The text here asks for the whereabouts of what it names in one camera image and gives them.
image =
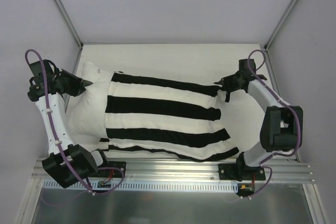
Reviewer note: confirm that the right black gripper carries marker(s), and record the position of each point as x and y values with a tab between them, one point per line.
228	83

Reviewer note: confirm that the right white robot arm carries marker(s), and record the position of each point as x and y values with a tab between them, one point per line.
281	130

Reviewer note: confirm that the aluminium mounting rail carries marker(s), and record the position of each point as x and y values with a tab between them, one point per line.
284	171

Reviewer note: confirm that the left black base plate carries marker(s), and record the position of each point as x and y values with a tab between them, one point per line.
113	169

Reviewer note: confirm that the right aluminium frame post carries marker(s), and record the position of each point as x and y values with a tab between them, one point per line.
284	17

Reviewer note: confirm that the white slotted cable duct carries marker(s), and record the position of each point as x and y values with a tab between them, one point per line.
133	185

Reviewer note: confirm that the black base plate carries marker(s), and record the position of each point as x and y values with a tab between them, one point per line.
113	169
231	171

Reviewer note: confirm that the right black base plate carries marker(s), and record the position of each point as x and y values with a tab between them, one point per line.
231	171

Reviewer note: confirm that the aluminium frame post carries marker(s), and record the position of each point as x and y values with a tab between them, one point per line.
284	17
66	18

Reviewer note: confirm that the white pillow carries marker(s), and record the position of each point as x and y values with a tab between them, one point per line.
86	117

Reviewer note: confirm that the left aluminium frame post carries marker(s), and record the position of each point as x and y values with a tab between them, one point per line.
66	18

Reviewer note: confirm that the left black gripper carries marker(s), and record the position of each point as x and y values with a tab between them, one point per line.
72	83

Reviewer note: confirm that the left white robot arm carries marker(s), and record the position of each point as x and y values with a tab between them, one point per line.
67	162

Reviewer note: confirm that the black white striped pillowcase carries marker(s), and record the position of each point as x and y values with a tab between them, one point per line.
159	115

